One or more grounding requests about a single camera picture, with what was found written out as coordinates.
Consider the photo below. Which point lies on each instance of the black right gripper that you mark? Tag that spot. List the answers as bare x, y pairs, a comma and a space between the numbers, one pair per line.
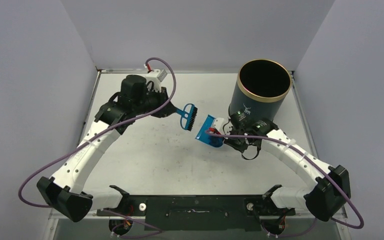
227, 131

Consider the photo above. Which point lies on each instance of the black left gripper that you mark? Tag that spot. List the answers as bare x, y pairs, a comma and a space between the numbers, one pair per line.
166, 111

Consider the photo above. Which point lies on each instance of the blue plastic dustpan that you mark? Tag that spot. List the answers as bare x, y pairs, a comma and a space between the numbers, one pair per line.
206, 134

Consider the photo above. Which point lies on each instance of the blue hand brush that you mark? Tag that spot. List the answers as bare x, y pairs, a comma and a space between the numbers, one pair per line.
187, 116

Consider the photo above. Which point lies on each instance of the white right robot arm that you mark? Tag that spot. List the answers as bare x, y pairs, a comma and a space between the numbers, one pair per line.
327, 187

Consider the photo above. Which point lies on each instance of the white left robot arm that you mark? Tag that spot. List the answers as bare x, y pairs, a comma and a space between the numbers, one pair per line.
64, 189

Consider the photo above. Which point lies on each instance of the dark green waste bin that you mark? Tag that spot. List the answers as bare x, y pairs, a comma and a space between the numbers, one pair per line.
260, 89

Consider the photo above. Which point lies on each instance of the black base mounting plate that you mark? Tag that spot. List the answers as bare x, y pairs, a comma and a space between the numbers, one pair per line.
200, 212

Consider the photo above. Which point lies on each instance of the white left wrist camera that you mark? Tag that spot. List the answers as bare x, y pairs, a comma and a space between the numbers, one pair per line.
154, 79

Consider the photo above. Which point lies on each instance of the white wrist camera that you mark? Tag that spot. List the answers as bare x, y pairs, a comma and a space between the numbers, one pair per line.
154, 79
219, 123

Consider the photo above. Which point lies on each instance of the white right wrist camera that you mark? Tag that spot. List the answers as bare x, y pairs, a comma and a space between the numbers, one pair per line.
219, 123

